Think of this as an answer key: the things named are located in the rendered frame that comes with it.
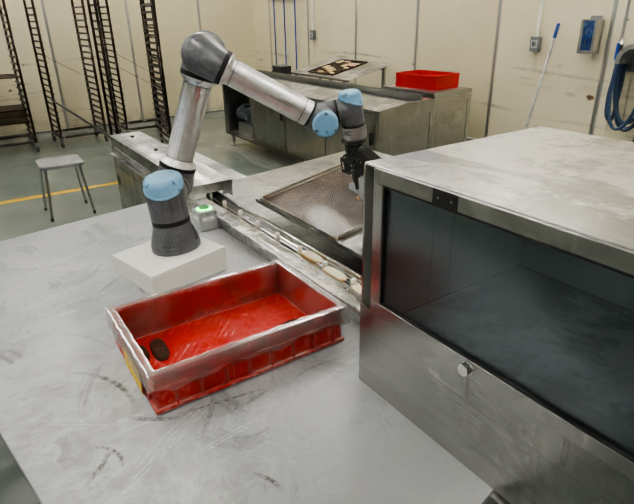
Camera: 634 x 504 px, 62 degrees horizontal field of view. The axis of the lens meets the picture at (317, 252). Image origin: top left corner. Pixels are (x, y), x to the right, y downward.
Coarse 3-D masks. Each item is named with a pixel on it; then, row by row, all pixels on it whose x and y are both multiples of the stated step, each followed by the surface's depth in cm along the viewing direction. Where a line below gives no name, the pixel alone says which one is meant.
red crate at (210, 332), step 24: (240, 312) 142; (264, 312) 142; (288, 312) 142; (144, 336) 132; (168, 336) 132; (192, 336) 132; (216, 336) 132; (240, 336) 132; (312, 336) 123; (336, 336) 128; (168, 360) 123; (240, 360) 113; (264, 360) 118; (288, 360) 121; (192, 384) 109; (216, 384) 112; (168, 408) 107
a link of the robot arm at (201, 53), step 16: (192, 48) 144; (208, 48) 143; (224, 48) 146; (192, 64) 145; (208, 64) 143; (224, 64) 143; (240, 64) 146; (224, 80) 146; (240, 80) 146; (256, 80) 147; (272, 80) 149; (256, 96) 149; (272, 96) 149; (288, 96) 150; (304, 96) 153; (288, 112) 151; (304, 112) 151; (320, 112) 151; (320, 128) 152; (336, 128) 152
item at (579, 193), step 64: (384, 192) 93; (448, 192) 80; (512, 192) 79; (576, 192) 78; (576, 256) 65; (384, 320) 103; (384, 384) 108; (448, 384) 92; (512, 384) 79; (448, 448) 96; (512, 448) 83; (576, 448) 73
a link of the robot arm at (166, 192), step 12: (144, 180) 157; (156, 180) 156; (168, 180) 155; (180, 180) 158; (144, 192) 157; (156, 192) 154; (168, 192) 155; (180, 192) 158; (156, 204) 156; (168, 204) 156; (180, 204) 158; (156, 216) 158; (168, 216) 157; (180, 216) 159
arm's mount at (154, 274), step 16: (208, 240) 170; (112, 256) 166; (128, 256) 164; (144, 256) 162; (160, 256) 161; (176, 256) 160; (192, 256) 159; (208, 256) 161; (224, 256) 165; (128, 272) 160; (144, 272) 152; (160, 272) 151; (176, 272) 154; (192, 272) 158; (208, 272) 162; (144, 288) 155; (160, 288) 152
